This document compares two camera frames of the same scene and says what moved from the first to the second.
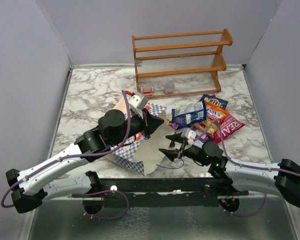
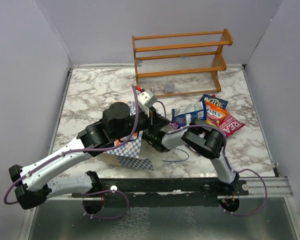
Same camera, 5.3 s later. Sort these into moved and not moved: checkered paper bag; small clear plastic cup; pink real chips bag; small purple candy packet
Moved: checkered paper bag
Not moved: small clear plastic cup; small purple candy packet; pink real chips bag
